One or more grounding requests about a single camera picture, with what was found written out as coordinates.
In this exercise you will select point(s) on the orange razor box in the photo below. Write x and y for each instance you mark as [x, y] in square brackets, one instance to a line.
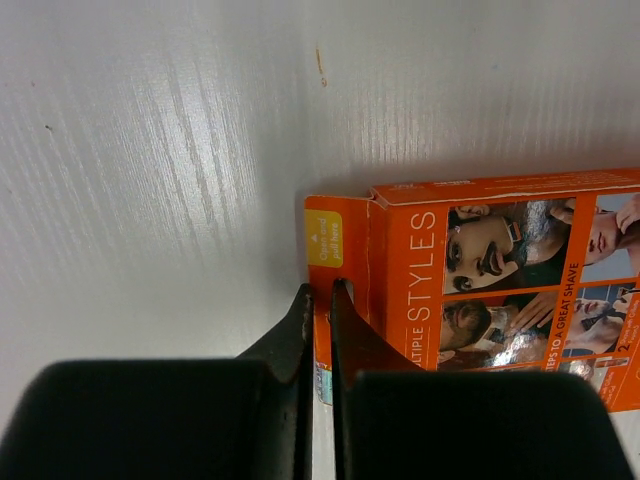
[515, 273]

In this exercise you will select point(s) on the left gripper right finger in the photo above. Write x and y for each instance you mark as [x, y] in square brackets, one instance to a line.
[395, 420]

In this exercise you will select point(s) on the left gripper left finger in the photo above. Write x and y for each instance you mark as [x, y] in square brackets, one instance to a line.
[247, 417]

